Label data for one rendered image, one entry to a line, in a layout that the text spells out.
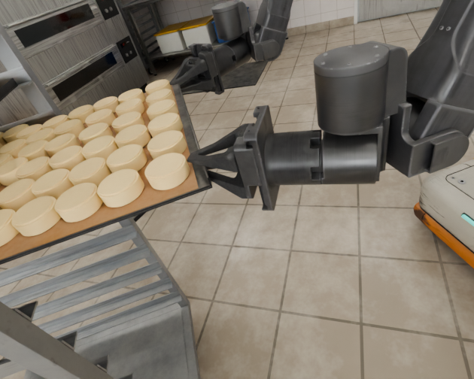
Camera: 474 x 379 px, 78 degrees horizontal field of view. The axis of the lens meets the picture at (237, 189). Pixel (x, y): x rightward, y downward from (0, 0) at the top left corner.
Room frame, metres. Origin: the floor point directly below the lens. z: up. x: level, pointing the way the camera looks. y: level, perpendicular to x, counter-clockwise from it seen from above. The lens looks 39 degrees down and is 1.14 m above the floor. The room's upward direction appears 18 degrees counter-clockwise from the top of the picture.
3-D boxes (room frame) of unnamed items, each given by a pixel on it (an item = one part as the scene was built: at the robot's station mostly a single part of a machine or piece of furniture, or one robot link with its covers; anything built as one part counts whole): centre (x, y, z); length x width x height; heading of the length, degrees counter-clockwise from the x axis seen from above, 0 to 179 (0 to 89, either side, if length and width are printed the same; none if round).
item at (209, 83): (0.63, 0.02, 0.96); 0.09 x 0.07 x 0.07; 123
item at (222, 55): (0.67, -0.04, 0.96); 0.07 x 0.07 x 0.10; 33
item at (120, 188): (0.30, 0.13, 0.96); 0.05 x 0.05 x 0.02
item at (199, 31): (4.42, -0.20, 0.36); 0.46 x 0.38 x 0.26; 153
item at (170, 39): (4.60, 0.15, 0.36); 0.46 x 0.38 x 0.26; 151
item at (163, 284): (0.62, 0.63, 0.33); 0.64 x 0.03 x 0.03; 93
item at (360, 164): (0.23, -0.12, 0.96); 0.07 x 0.06 x 0.07; 64
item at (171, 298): (0.62, 0.63, 0.24); 0.64 x 0.03 x 0.03; 93
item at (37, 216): (0.29, 0.23, 0.96); 0.05 x 0.05 x 0.02
